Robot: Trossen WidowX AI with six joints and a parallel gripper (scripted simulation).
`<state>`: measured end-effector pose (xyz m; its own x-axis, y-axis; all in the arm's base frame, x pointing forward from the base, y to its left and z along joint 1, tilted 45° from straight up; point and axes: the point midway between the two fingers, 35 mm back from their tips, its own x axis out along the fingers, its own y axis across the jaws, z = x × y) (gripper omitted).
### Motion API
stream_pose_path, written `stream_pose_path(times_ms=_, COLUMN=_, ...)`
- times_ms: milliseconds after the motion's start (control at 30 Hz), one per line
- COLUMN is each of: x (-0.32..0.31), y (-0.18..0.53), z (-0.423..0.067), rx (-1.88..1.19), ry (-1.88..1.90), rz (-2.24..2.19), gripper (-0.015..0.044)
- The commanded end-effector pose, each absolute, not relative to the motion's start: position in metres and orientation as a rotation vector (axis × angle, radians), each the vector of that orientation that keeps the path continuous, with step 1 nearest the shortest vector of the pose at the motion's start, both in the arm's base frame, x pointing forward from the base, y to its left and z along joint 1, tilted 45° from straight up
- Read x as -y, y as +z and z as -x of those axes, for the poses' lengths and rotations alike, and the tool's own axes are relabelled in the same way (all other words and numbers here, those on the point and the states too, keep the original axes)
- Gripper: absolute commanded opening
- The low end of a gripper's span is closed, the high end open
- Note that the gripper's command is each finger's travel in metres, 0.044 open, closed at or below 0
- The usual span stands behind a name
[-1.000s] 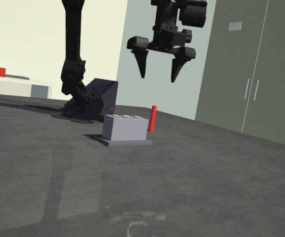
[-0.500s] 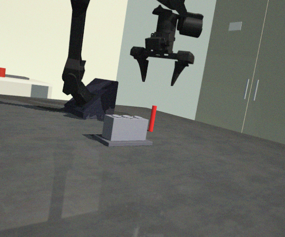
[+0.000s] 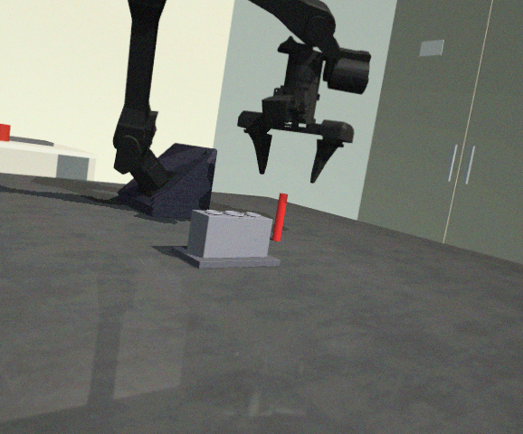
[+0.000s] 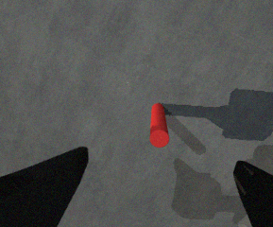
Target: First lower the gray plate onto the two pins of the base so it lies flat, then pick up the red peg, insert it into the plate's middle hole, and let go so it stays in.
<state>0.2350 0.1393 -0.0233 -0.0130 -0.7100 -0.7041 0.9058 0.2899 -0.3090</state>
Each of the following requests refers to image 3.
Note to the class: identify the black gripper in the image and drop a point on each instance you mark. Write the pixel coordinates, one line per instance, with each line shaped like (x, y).
(334, 132)

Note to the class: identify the red peg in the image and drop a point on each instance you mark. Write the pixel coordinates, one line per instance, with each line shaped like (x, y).
(279, 217)

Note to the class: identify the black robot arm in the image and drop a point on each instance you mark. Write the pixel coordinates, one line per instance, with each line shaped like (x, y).
(310, 20)

